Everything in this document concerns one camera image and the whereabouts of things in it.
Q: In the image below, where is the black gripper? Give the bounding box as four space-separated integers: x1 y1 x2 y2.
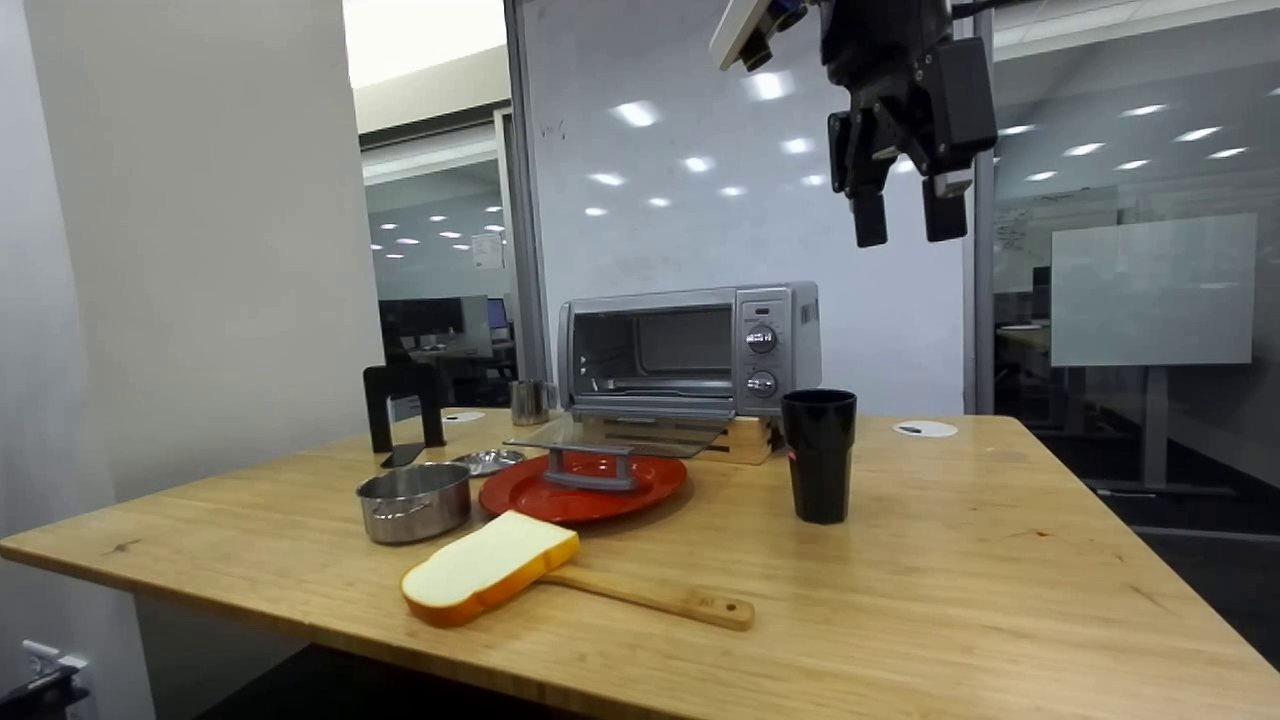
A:
821 0 1001 252

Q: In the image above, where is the black plastic cup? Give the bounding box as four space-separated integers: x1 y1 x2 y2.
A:
780 384 860 528

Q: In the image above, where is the whiteboard on stand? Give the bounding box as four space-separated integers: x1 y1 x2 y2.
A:
1050 212 1260 490

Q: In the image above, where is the silver toaster oven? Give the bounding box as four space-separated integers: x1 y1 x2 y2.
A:
558 275 825 461

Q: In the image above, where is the red plate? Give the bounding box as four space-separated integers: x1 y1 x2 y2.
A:
477 447 693 528

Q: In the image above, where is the small steel pitcher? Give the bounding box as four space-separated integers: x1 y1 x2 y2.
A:
507 376 553 429

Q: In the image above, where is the metal juicer dish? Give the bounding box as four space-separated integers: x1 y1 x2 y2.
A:
447 444 528 480

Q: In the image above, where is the black metal bookend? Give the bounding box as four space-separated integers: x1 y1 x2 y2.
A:
359 362 454 456

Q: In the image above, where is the toy bread slice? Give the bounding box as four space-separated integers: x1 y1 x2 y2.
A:
402 509 583 633

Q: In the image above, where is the steel pot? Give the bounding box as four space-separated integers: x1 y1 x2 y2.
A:
353 461 477 550

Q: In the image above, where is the black device with white clip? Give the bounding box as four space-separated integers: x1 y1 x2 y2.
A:
0 635 95 720

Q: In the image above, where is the white table cable grommet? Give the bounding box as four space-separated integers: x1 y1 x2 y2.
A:
892 416 964 444

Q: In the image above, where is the wooden board with handle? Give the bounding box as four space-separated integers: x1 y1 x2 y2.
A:
548 563 761 635

